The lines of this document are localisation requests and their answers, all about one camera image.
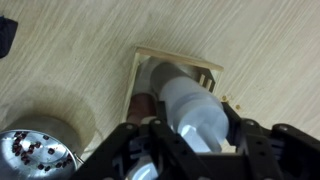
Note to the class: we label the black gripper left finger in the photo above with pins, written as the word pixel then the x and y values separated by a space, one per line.
pixel 140 150

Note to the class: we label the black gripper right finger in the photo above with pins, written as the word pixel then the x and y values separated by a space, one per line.
pixel 276 150

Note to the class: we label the translucent white sauce bottle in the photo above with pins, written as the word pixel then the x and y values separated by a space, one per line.
pixel 193 103

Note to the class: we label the brown sauce bottle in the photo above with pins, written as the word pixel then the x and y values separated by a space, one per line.
pixel 141 105

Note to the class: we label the wooden tray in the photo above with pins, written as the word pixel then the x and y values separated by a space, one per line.
pixel 173 57

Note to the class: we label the small yellow crumb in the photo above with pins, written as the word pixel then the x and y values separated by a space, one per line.
pixel 224 98
pixel 237 107

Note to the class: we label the steel pot with red beans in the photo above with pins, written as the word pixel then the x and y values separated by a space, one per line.
pixel 33 150

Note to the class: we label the black triangular piece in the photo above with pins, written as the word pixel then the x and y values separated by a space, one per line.
pixel 6 36

